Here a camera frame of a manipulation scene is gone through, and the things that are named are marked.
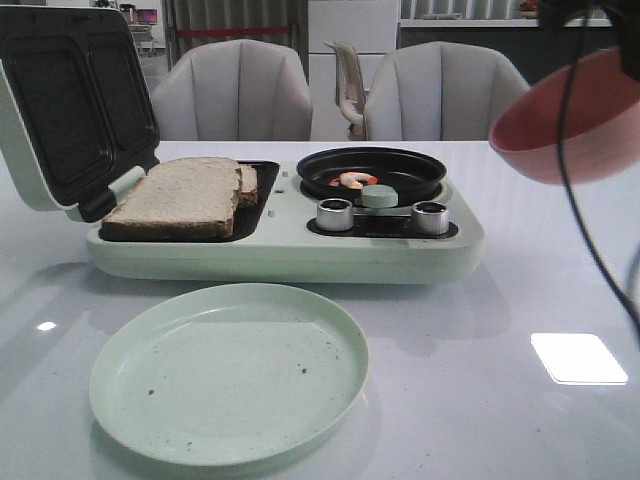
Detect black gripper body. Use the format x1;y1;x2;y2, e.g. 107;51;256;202
537;0;640;81

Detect pink plastic bowl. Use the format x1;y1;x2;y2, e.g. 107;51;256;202
489;47;639;184

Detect orange cooked shrimp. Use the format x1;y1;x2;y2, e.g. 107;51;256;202
328;171;378;190

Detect small bread slice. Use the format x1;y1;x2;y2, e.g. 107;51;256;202
238;164;259;208

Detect large bread slice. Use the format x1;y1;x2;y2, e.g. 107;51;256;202
102;157;241;241

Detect mint green sandwich maker lid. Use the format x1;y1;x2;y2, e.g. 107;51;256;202
1;5;159;223

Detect mint green breakfast maker base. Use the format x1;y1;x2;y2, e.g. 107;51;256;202
86;160;484;284

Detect fruit bowl on counter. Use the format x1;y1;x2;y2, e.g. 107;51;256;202
517;0;538;19

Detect dark grey counter cabinet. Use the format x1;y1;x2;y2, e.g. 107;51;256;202
398;18;616;86

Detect grey upholstered chair right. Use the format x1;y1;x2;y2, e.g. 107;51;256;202
364;41;530;141

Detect grey upholstered chair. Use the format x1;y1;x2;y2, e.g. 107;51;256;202
364;41;530;141
151;39;313;141

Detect white refrigerator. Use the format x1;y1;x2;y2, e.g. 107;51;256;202
308;1;400;141

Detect black round frying pan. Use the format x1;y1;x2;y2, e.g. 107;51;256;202
297;146;447;207

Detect beige office chair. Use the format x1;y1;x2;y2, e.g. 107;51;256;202
325;42;368;141

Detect silver right control knob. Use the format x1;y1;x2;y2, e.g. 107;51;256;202
411;201;449;236

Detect silver control knob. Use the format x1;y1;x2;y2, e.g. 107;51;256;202
316;198;354;232
411;201;449;236

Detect silver left control knob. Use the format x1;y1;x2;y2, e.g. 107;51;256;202
316;198;354;232

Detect grey upholstered chair left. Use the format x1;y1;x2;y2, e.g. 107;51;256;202
151;39;313;141

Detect red barrier tape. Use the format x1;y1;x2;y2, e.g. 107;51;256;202
176;25;294;38

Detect metal shelf cart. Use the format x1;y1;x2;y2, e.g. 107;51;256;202
118;0;165;56

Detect mint green plate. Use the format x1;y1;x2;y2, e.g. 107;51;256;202
89;283;369;470

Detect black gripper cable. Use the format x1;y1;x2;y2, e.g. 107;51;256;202
555;9;640;346

